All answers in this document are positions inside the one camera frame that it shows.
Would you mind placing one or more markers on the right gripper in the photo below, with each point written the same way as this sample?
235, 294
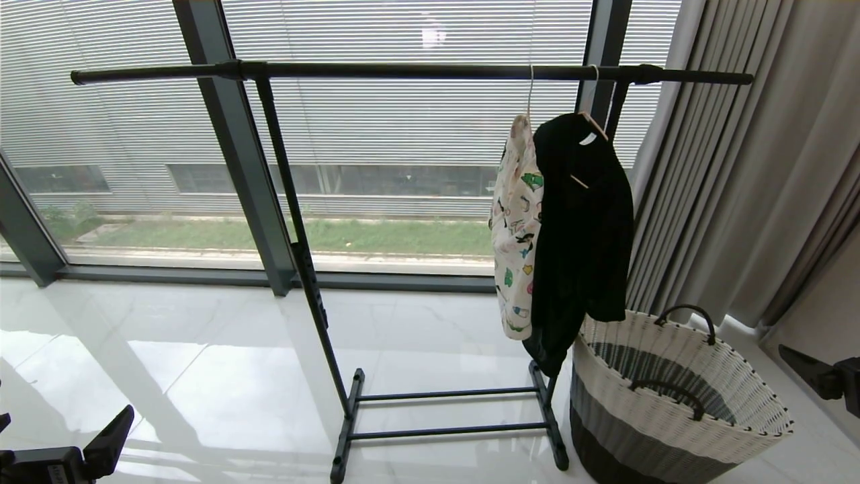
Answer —
850, 386

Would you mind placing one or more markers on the black garment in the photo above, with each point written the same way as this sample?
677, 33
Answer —
584, 235

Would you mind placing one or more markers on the pink clothes hanger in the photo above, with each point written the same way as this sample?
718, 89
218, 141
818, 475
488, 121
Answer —
594, 124
530, 91

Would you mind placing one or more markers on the white laundry basket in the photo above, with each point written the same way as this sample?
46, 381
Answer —
645, 417

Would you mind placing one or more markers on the beige curtain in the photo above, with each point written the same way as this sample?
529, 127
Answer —
739, 168

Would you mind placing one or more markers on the window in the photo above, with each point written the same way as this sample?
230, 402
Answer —
403, 134

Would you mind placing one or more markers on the cream printed shorts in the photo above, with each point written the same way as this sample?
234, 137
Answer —
517, 228

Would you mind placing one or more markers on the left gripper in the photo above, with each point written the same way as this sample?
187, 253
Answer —
40, 467

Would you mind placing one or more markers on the black clothes rack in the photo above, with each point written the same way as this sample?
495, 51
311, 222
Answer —
403, 70

